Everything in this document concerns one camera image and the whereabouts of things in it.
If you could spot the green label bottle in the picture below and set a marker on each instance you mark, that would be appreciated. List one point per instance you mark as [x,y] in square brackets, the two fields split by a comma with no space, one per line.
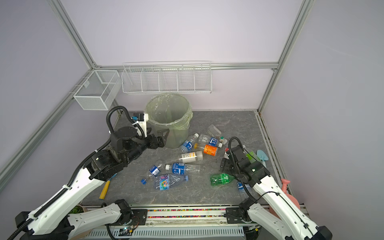
[252,156]

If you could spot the potted green plant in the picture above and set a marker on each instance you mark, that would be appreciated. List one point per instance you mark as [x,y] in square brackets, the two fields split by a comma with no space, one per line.
[77,210]

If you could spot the green mesh trash bin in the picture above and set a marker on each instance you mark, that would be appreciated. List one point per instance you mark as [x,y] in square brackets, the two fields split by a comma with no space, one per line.
[173,112]

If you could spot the small white mesh basket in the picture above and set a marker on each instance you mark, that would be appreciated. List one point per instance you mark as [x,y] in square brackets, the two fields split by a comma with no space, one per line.
[99,90]

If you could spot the crushed blue label bottle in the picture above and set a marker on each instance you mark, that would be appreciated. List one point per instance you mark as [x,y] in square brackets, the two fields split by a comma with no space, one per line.
[150,174]

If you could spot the blue label bottle right front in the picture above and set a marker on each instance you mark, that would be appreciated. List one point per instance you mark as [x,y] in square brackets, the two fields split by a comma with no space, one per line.
[242,190]

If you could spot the colourful label clear bottle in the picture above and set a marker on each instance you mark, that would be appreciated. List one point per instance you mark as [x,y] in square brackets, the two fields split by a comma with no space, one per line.
[167,181]

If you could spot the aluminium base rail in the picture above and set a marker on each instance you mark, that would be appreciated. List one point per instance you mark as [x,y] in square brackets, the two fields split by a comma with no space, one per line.
[185,216]

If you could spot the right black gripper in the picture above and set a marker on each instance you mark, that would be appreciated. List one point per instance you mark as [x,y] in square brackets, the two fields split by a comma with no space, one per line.
[225,168]

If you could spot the small green white cap bottle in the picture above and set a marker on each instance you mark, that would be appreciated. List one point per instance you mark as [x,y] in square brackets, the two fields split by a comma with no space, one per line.
[223,140]

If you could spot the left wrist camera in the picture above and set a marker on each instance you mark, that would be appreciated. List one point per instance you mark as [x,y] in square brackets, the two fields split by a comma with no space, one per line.
[141,120]

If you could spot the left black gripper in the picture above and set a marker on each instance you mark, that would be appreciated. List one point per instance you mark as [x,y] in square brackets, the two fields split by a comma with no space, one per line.
[162,141]

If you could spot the light blue trowel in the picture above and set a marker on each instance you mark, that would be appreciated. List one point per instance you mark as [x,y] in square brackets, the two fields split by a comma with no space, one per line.
[262,157]

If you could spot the blue label bottle far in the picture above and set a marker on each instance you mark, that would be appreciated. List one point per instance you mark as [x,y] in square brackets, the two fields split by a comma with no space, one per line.
[208,140]

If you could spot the blue label bottle white cap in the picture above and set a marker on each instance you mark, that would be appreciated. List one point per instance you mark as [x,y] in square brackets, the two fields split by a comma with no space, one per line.
[183,169]

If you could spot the clear square bottle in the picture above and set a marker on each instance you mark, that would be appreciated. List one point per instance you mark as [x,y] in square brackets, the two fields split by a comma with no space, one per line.
[214,132]

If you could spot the green soda bottle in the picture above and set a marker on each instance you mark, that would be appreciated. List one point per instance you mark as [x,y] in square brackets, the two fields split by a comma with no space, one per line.
[221,179]

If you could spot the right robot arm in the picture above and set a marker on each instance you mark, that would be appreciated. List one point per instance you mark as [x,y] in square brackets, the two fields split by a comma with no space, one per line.
[289,222]

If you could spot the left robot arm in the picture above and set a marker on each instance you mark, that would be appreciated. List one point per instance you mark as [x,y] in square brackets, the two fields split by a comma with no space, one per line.
[53,220]

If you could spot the blue label bottle near bin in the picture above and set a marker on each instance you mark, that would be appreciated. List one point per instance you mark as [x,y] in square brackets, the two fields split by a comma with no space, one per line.
[188,144]

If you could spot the long white wire shelf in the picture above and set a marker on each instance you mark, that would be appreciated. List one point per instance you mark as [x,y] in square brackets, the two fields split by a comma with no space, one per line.
[167,77]

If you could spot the blue yellow garden fork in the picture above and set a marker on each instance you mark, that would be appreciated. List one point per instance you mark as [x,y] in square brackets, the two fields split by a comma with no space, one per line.
[106,187]

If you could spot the orange label juice bottle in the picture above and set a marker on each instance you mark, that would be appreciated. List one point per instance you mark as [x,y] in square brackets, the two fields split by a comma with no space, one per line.
[206,149]

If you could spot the white label milky bottle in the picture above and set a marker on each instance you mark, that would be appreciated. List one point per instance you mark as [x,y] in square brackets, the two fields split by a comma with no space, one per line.
[191,157]

